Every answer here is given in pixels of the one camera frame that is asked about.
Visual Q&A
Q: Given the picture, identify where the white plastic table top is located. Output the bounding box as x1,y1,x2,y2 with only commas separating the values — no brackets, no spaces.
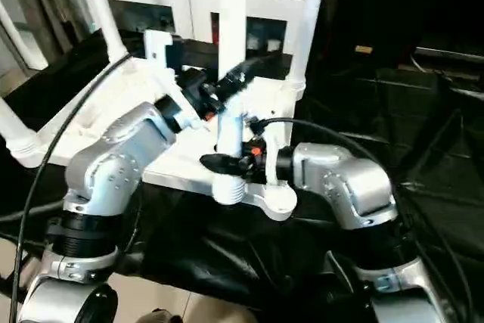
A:
11,52,298,222

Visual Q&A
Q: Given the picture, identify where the black plastic mat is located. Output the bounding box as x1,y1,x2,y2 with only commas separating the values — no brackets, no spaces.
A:
0,32,484,323

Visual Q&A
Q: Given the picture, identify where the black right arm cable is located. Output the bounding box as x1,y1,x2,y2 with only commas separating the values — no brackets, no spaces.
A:
253,116,484,293

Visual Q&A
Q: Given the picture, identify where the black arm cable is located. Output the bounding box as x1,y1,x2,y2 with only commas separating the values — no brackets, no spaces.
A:
11,54,134,323
253,116,484,293

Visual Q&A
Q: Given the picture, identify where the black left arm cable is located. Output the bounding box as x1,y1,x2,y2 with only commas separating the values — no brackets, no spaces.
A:
11,54,134,323

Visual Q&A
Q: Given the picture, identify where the black bench with silver rail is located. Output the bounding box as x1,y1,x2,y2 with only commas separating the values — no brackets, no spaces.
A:
412,46,484,103

